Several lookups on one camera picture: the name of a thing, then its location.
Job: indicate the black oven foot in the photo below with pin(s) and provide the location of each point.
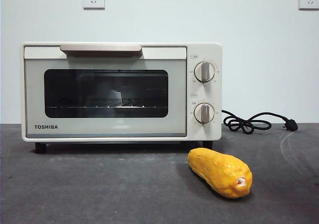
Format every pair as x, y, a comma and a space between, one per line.
40, 148
207, 145

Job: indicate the cream oven knob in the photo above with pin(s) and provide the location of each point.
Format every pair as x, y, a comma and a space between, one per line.
204, 113
205, 71

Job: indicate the cream Toshiba toaster oven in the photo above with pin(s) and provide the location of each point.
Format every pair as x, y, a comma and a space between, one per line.
204, 49

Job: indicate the yellow corn cob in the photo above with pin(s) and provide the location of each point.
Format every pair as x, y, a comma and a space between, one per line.
216, 171

